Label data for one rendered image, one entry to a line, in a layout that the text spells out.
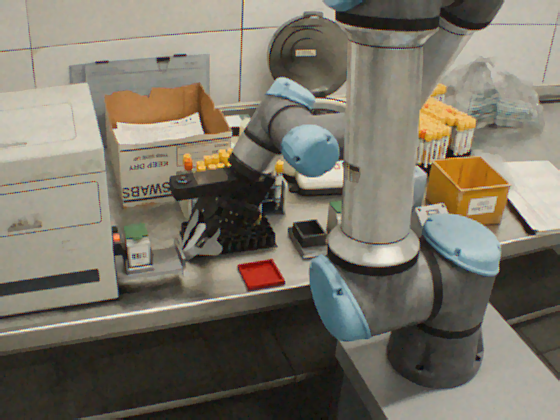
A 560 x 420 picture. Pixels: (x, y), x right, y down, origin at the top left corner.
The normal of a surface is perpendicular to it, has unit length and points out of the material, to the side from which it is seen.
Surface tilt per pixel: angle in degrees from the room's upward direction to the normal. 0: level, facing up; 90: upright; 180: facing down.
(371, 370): 1
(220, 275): 0
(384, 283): 84
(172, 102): 87
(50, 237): 90
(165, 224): 0
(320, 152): 91
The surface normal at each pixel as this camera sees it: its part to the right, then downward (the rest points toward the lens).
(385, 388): 0.04, -0.84
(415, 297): 0.37, 0.11
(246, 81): 0.35, 0.52
